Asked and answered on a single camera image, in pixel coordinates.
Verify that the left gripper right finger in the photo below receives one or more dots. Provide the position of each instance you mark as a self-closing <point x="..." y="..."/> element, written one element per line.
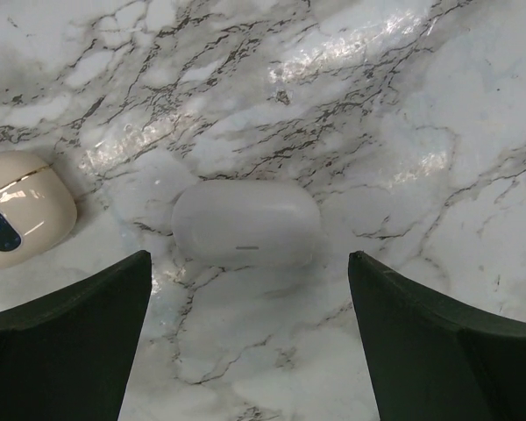
<point x="431" y="357"/>

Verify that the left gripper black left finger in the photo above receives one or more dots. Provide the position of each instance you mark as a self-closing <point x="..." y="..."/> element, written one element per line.
<point x="68" y="355"/>

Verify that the beige earbud charging case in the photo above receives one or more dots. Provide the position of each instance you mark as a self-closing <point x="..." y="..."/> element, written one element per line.
<point x="37" y="211"/>

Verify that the white earbud charging case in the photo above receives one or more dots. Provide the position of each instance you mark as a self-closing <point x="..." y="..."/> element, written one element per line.
<point x="246" y="223"/>

